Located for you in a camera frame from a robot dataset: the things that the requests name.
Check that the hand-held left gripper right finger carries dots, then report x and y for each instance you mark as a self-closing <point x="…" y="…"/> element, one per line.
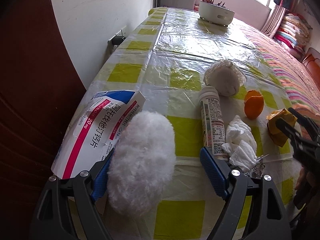
<point x="212" y="170"/>

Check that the white pen holder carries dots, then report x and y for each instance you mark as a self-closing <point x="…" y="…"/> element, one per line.
<point x="217" y="15"/>

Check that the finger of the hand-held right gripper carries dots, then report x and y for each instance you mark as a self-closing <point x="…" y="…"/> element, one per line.
<point x="307" y="123"/>
<point x="293" y="136"/>

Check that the white tube bottle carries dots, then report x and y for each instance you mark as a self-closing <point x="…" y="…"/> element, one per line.
<point x="212" y="120"/>

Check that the bundle of pencils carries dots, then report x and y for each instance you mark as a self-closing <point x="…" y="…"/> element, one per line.
<point x="212" y="1"/>

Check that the person's right hand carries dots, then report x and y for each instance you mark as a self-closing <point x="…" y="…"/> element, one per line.
<point x="302" y="180"/>

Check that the dark red wooden door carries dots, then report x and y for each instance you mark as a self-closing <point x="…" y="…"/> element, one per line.
<point x="30" y="80"/>

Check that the yellow snack wrapper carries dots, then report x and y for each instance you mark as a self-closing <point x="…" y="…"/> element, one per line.
<point x="273" y="136"/>

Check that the white fluffy plush toy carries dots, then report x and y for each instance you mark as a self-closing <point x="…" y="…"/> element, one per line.
<point x="142" y="160"/>

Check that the white wall socket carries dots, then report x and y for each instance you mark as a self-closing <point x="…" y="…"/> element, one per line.
<point x="121" y="31"/>

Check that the striped bed sheet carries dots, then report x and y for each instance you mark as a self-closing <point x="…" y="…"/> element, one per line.
<point x="287" y="75"/>

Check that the white tissue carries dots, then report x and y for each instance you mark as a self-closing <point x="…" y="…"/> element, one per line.
<point x="240" y="142"/>

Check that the white ball with lace trim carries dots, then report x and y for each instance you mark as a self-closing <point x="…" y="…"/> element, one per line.
<point x="225" y="80"/>

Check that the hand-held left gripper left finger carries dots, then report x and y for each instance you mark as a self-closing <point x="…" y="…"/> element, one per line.
<point x="100" y="182"/>

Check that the orange peel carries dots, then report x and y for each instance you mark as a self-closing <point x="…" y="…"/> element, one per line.
<point x="253" y="107"/>

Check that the stack of folded blankets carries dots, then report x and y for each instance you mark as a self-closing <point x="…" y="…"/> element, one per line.
<point x="292" y="32"/>

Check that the white and pink medicine box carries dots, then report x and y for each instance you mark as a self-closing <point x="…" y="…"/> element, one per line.
<point x="95" y="127"/>

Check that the beige curtain beside blankets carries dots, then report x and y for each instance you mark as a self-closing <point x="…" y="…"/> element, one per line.
<point x="273" y="22"/>

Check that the wooden headboard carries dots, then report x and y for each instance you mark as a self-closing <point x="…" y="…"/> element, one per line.
<point x="313" y="60"/>

